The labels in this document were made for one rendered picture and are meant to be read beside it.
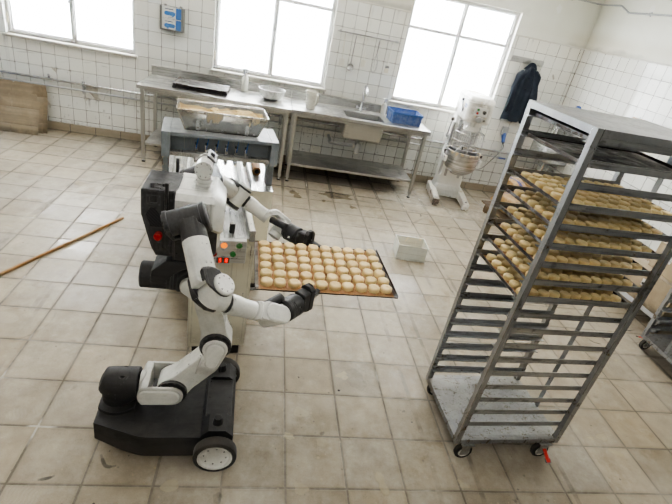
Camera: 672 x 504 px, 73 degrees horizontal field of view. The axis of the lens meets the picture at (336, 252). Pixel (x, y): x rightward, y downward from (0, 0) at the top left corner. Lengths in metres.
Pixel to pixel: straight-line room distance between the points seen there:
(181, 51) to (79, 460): 4.85
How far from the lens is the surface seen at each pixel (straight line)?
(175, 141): 3.13
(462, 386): 3.02
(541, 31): 6.98
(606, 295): 2.55
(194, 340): 2.92
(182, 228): 1.62
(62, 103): 6.85
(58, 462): 2.61
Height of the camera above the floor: 2.03
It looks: 28 degrees down
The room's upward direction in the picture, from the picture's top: 12 degrees clockwise
